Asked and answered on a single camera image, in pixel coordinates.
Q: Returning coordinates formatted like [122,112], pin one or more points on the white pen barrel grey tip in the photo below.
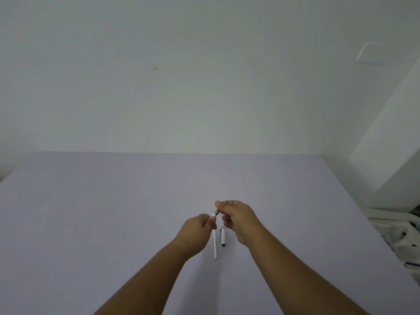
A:
[216,212]

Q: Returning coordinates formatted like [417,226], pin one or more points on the person's right hand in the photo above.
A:
[244,223]

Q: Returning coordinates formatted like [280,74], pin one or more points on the person's left hand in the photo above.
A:
[192,236]

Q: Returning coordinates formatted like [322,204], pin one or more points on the person's left thumb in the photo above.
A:
[213,223]

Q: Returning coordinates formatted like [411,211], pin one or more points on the person's left forearm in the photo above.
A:
[144,285]

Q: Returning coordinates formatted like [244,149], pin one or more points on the person's right thumb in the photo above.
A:
[226,221]

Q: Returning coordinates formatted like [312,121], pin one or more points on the thin white pen refill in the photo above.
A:
[215,246]

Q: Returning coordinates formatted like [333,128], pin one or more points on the person's right forearm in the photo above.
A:
[295,278]

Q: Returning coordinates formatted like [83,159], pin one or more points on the white pen cap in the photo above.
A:
[223,237]

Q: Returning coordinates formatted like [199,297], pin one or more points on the white plastic fan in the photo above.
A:
[398,239]

